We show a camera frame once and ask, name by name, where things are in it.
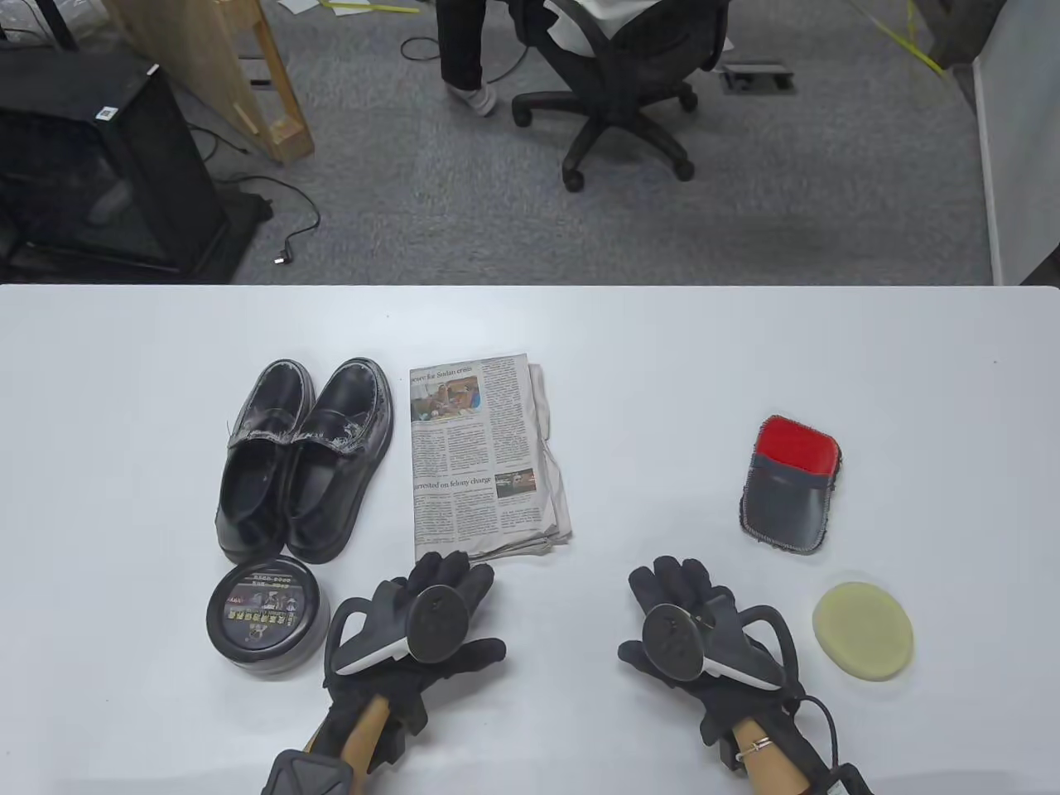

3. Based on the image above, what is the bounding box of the person's left hand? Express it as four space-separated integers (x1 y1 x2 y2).
323 551 508 750

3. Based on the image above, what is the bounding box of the person's right hand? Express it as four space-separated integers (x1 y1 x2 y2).
617 556 811 750

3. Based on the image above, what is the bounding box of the printed newspaper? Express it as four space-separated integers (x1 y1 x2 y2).
408 354 574 566

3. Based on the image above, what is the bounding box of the red and grey polishing mitt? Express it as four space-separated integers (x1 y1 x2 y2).
738 415 845 554

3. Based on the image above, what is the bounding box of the black leather loafer shoe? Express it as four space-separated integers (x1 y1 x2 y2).
284 358 394 566
215 359 317 566

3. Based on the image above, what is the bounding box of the black cream jar lid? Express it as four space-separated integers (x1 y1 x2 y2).
207 561 329 659

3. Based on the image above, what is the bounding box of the round yellow polishing sponge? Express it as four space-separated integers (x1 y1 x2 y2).
812 581 914 682

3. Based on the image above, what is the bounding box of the round leather care cream jar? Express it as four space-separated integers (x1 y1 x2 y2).
205 561 331 678

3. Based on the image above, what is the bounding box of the black white left hand controller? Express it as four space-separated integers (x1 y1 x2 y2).
325 584 470 678

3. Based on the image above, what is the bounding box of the black white hand controller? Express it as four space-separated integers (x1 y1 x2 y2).
325 584 470 678
642 592 802 692

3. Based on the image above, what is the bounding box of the black white right hand controller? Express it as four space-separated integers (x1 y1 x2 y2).
642 592 802 692

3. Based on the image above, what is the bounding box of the black swivel office chair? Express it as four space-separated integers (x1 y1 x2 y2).
511 0 731 193

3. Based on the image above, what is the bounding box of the grey floor outlet box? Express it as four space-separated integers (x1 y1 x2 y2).
719 60 796 94

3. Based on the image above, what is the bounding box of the black mesh cabinet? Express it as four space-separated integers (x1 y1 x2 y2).
0 41 274 284

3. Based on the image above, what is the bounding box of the white partition panel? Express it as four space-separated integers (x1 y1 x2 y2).
973 0 1060 287

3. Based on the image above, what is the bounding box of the yellow floor tape strip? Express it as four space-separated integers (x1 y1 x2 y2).
861 0 949 77

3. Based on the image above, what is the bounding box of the black wrist module cable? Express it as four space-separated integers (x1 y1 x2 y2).
795 696 843 767

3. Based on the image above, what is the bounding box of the black left wrist camera module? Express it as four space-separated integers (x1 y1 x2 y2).
265 749 359 795

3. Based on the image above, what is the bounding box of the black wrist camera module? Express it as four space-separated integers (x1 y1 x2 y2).
265 749 359 795
816 762 876 795

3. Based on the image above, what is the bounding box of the black right wrist camera module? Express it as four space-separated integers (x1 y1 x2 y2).
816 762 876 795

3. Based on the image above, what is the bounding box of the black cable with plug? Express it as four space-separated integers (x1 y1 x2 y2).
186 124 322 267

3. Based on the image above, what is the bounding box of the thin black floor cable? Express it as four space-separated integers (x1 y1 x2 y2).
402 33 531 84

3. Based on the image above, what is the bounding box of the light wooden frame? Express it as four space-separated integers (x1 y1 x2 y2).
104 0 316 166

